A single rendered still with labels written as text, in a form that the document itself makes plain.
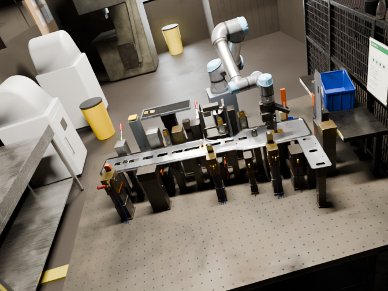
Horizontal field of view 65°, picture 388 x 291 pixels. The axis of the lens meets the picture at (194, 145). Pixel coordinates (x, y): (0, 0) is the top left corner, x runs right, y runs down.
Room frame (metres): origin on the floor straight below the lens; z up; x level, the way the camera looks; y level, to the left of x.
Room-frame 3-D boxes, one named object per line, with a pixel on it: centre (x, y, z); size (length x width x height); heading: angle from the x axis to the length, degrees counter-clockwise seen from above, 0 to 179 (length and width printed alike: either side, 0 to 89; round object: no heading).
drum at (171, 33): (7.68, -0.28, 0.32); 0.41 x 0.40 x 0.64; 89
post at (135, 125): (2.08, 0.37, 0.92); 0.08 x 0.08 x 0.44; 80
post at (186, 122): (1.89, 0.00, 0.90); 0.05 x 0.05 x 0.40; 80
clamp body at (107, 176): (1.57, 0.56, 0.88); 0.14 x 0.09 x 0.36; 170
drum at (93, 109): (4.36, 1.27, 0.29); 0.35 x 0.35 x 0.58
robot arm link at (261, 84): (1.54, -0.48, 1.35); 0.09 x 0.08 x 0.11; 2
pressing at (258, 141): (1.66, -0.03, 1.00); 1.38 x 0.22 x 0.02; 80
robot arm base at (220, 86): (2.22, -0.32, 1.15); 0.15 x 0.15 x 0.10
